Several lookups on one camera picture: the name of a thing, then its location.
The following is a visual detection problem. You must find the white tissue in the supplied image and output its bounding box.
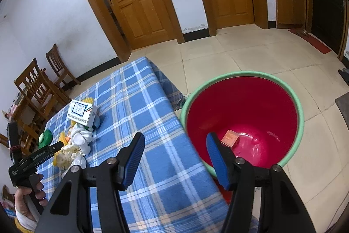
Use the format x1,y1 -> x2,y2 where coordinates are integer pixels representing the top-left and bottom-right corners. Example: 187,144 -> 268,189
71,124 -> 94,154

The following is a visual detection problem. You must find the red basin with green rim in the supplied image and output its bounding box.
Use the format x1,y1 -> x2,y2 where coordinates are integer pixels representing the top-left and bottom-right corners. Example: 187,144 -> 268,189
181,71 -> 304,179

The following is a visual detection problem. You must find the blue plaid tablecloth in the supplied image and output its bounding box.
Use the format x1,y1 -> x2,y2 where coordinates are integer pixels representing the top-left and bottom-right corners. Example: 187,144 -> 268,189
35,56 -> 259,233

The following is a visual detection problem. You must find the person's left hand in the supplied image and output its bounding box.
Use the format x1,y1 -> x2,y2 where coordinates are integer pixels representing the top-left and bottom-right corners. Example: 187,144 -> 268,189
14,173 -> 49,223

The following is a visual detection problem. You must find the red doormat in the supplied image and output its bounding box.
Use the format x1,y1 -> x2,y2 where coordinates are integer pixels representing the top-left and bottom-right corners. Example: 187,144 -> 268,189
287,28 -> 332,55

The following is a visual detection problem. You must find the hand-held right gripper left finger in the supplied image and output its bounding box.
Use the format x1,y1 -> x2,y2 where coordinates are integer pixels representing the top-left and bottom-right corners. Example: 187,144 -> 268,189
34,132 -> 145,233

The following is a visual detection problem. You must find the green flower-shaped container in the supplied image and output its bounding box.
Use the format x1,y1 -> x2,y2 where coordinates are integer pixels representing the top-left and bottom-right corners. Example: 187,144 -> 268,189
38,129 -> 53,149

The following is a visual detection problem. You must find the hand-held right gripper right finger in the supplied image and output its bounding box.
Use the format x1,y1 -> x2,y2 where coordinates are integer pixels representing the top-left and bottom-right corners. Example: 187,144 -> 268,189
206,132 -> 314,233

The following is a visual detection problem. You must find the small orange box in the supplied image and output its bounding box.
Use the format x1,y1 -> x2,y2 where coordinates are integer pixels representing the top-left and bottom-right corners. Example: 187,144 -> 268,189
221,129 -> 240,147

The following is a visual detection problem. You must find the clear plastic wrapper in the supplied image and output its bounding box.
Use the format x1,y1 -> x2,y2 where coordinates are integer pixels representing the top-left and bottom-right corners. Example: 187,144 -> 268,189
53,143 -> 88,179

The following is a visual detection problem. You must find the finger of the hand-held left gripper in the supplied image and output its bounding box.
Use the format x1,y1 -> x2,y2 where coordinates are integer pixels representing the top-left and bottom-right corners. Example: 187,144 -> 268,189
31,141 -> 65,166

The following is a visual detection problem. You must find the white medicine box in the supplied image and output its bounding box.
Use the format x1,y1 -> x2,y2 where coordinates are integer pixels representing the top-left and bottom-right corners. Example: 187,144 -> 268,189
67,99 -> 99,126

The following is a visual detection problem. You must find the pile of table clutter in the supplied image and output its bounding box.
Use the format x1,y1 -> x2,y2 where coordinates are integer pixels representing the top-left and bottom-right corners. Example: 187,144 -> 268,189
3,105 -> 17,119

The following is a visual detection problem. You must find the small wooden cabinet door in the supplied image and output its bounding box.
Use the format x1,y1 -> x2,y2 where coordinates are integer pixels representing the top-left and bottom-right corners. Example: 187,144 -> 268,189
273,0 -> 306,29

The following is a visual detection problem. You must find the dark door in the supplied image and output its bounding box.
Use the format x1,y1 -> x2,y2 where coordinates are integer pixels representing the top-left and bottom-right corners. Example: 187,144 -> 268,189
303,0 -> 349,59

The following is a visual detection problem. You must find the person's left forearm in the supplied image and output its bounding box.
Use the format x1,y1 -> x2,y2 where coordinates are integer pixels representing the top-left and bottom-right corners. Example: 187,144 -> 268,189
15,208 -> 37,233

